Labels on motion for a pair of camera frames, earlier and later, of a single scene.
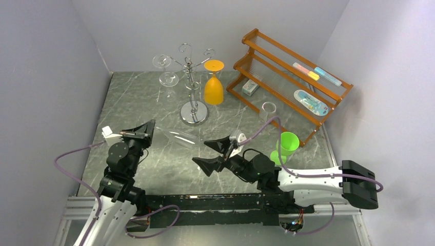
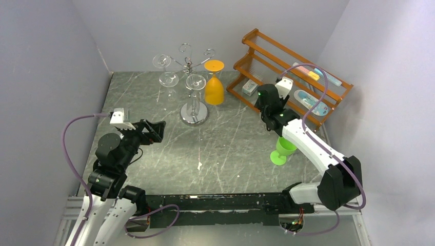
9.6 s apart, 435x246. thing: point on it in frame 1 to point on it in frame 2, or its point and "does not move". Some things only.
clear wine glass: [161, 61] does not move
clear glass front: [184, 139] to [196, 83]
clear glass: [169, 79] does not move
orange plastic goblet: [213, 88] does not move
